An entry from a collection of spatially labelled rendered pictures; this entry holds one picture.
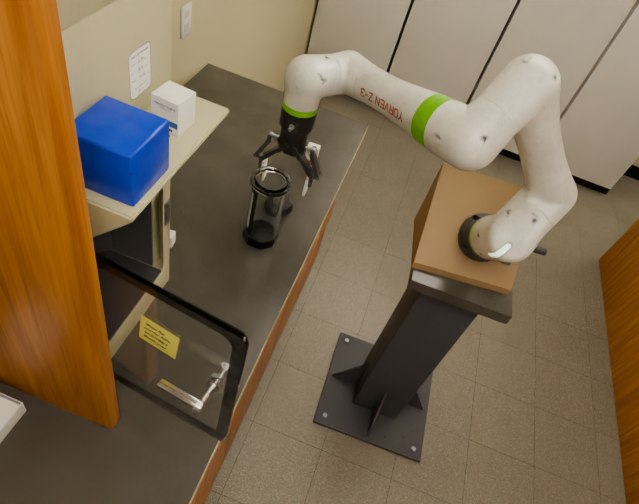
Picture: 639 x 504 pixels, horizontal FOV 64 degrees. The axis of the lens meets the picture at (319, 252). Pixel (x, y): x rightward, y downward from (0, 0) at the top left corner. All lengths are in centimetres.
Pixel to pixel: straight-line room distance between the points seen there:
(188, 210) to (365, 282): 141
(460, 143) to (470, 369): 177
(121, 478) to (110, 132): 70
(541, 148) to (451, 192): 41
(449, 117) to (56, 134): 75
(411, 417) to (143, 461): 148
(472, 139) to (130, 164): 65
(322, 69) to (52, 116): 83
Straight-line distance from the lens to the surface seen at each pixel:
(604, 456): 287
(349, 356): 245
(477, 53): 381
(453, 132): 107
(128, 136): 73
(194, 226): 152
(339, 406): 231
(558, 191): 141
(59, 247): 73
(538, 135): 123
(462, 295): 159
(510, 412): 268
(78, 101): 77
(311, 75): 128
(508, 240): 138
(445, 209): 159
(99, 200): 77
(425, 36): 380
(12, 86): 59
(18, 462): 121
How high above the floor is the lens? 204
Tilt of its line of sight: 47 degrees down
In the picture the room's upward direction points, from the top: 19 degrees clockwise
